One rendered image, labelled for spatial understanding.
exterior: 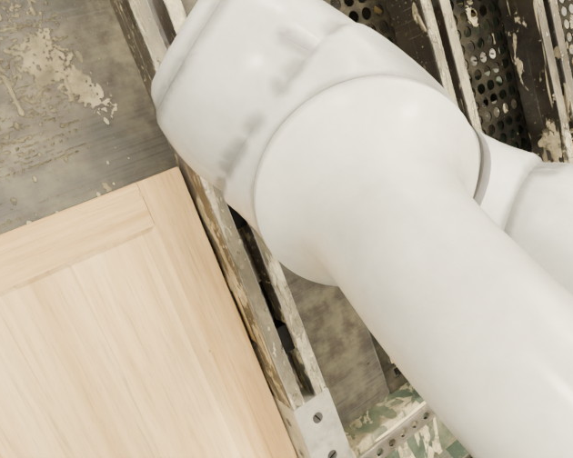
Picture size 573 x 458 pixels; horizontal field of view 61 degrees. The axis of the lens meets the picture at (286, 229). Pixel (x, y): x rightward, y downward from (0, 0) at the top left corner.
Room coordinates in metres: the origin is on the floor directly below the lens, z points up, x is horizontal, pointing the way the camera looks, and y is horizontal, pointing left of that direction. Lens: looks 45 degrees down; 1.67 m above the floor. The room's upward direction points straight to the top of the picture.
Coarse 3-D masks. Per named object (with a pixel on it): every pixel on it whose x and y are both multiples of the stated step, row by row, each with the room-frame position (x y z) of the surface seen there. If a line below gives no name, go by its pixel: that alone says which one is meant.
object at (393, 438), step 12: (420, 408) 0.36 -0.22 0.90; (408, 420) 0.34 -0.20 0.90; (420, 420) 0.34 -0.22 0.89; (396, 432) 0.32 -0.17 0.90; (408, 432) 0.32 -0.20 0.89; (384, 444) 0.30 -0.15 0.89; (396, 444) 0.30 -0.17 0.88; (360, 456) 0.28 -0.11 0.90; (372, 456) 0.28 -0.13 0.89; (384, 456) 0.29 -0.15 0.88
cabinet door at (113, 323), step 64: (128, 192) 0.45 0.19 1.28; (0, 256) 0.36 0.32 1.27; (64, 256) 0.38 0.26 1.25; (128, 256) 0.40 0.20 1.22; (192, 256) 0.43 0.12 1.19; (0, 320) 0.31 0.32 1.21; (64, 320) 0.33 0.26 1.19; (128, 320) 0.35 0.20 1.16; (192, 320) 0.37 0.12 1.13; (0, 384) 0.26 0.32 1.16; (64, 384) 0.28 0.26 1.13; (128, 384) 0.29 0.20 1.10; (192, 384) 0.31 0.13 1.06; (256, 384) 0.33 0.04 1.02; (0, 448) 0.21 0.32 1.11; (64, 448) 0.23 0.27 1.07; (128, 448) 0.24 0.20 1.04; (192, 448) 0.25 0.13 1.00; (256, 448) 0.27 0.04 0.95
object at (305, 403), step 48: (144, 0) 0.56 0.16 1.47; (144, 48) 0.54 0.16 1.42; (192, 192) 0.48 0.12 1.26; (240, 240) 0.42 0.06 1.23; (240, 288) 0.39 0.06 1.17; (288, 288) 0.40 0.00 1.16; (288, 336) 0.36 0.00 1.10; (288, 384) 0.32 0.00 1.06; (288, 432) 0.30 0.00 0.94; (336, 432) 0.29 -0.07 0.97
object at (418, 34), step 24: (408, 0) 0.77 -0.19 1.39; (432, 0) 0.77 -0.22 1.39; (408, 24) 0.76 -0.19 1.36; (432, 24) 0.74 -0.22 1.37; (408, 48) 0.76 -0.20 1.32; (432, 48) 0.72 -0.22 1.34; (456, 48) 0.74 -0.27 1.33; (432, 72) 0.71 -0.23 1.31; (456, 72) 0.72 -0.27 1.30; (456, 96) 0.71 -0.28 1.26
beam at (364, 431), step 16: (384, 400) 0.38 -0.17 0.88; (400, 400) 0.37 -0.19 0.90; (416, 400) 0.37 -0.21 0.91; (368, 416) 0.35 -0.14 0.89; (384, 416) 0.34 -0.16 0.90; (400, 416) 0.34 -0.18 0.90; (352, 432) 0.32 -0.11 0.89; (368, 432) 0.31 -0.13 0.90; (384, 432) 0.32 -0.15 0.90; (432, 432) 0.34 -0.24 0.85; (448, 432) 0.34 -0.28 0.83; (352, 448) 0.29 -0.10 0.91; (400, 448) 0.30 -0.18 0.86; (416, 448) 0.31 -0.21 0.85; (432, 448) 0.32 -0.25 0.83
